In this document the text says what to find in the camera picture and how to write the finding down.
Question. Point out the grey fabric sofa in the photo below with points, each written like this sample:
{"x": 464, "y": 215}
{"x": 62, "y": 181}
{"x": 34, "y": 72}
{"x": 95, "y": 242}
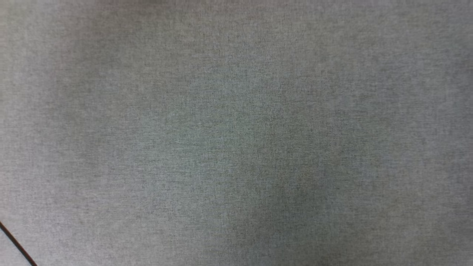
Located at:
{"x": 236, "y": 133}

